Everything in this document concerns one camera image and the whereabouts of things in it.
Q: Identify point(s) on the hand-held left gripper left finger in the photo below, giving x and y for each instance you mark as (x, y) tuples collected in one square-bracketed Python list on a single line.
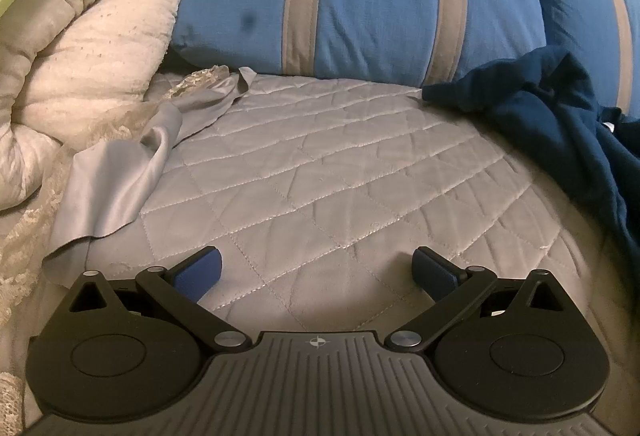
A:
[(200, 273)]

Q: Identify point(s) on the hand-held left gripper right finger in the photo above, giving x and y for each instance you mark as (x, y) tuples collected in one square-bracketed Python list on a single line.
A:
[(430, 273)]

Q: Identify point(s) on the navy blue t-shirt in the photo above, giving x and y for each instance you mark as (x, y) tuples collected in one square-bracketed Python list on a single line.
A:
[(550, 126)]

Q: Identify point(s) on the grey satin cloth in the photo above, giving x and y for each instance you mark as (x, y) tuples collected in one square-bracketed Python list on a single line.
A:
[(110, 176)]

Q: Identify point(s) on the white quilted comforter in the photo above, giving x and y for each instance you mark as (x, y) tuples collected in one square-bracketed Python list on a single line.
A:
[(85, 41)]

